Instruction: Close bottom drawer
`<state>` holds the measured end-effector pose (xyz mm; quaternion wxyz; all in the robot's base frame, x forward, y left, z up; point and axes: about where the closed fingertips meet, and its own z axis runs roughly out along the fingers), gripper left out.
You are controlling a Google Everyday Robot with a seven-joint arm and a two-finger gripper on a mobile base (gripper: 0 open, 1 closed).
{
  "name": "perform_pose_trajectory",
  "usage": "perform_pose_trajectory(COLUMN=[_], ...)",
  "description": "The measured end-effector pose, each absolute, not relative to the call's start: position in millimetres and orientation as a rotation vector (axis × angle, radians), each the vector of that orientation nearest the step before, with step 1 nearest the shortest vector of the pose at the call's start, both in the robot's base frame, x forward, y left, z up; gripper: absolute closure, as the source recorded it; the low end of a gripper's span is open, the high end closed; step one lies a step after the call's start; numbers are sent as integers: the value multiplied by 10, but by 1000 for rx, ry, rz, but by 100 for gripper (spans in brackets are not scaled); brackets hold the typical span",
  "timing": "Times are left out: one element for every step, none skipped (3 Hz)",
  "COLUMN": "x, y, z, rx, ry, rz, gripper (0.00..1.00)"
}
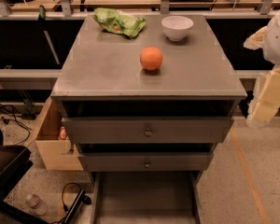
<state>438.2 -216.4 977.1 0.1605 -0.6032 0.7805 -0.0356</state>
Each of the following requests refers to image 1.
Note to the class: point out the grey middle drawer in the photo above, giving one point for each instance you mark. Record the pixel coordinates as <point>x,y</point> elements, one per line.
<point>155,161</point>

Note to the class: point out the orange can in box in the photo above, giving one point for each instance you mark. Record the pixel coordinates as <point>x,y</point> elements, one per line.
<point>62,135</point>

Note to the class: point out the cardboard box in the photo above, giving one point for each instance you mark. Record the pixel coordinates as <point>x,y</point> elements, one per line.
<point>56,154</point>

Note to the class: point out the padded gripper body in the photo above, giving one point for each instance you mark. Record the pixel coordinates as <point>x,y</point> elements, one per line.
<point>278,40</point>

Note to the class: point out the orange fruit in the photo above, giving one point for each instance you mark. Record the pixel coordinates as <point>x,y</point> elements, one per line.
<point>151,58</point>

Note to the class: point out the white ceramic bowl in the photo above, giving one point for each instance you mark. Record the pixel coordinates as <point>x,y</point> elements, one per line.
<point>176,28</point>

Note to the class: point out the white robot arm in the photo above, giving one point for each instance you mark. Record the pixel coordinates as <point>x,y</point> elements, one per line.
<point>267,38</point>

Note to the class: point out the grey metal drawer cabinet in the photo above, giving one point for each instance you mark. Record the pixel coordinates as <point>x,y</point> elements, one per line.
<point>103,78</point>

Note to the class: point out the black office chair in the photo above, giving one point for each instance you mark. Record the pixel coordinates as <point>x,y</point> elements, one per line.
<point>14,163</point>

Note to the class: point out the black power strip with cable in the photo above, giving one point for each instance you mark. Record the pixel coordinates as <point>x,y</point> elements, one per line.
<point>70,211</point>

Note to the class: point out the grey top drawer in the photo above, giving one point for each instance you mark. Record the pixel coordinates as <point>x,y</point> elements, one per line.
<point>140,131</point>

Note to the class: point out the clear plastic water bottle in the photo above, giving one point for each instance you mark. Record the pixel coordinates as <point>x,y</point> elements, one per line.
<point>36,205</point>

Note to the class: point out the green chip bag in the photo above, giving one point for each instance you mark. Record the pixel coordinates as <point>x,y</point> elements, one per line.
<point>118,22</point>

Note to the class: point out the grey bottom drawer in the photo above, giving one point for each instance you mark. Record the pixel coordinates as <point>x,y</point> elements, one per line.
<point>146,198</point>

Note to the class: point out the grey drawer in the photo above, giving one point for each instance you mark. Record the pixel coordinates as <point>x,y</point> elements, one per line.
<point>155,161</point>
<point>146,198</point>
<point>140,131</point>

